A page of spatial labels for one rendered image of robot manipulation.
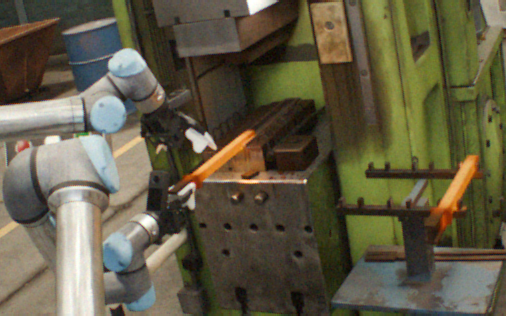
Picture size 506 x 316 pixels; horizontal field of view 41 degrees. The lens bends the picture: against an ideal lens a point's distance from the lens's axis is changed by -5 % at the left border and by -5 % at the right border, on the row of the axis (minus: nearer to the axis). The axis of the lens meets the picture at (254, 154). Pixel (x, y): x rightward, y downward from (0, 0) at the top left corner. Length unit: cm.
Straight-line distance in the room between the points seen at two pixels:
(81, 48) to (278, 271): 477
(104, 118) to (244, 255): 82
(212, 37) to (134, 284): 73
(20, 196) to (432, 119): 145
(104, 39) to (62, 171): 532
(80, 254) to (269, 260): 96
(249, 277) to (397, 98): 69
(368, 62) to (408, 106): 16
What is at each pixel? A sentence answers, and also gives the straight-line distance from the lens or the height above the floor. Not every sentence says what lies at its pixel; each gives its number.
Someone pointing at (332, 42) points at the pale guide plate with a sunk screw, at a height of 124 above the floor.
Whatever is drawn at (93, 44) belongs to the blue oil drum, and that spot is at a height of 74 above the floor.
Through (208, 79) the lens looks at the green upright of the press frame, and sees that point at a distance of 228.
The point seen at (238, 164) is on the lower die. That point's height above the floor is 94.
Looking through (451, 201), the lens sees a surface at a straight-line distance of 160.
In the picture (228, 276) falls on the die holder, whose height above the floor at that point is 59.
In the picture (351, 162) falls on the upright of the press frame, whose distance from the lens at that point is 208.
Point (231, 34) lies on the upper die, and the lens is 193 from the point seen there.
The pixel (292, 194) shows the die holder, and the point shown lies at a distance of 195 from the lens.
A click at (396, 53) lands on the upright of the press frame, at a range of 194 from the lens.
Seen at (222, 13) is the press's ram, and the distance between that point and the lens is 193.
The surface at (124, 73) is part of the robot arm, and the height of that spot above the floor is 135.
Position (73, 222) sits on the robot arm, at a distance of 126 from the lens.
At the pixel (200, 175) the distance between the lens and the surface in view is 184.
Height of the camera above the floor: 164
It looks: 20 degrees down
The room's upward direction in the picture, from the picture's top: 12 degrees counter-clockwise
